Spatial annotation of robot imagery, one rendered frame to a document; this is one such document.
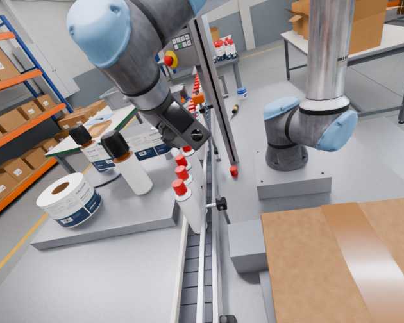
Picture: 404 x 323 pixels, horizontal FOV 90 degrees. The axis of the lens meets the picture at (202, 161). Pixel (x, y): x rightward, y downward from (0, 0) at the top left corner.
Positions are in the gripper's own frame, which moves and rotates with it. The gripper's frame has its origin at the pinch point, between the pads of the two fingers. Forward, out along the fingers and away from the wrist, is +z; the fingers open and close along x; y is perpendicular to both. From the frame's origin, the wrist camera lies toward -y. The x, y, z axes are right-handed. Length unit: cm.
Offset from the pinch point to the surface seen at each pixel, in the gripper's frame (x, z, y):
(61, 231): 62, 29, 30
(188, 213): 14.2, 9.8, -10.5
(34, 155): 181, 228, 334
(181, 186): 9.7, 2.8, -5.9
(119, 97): -1, 145, 196
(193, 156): 0.3, 19.1, 5.2
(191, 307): 28.4, 7.1, -27.7
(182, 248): 22.6, 12.1, -15.8
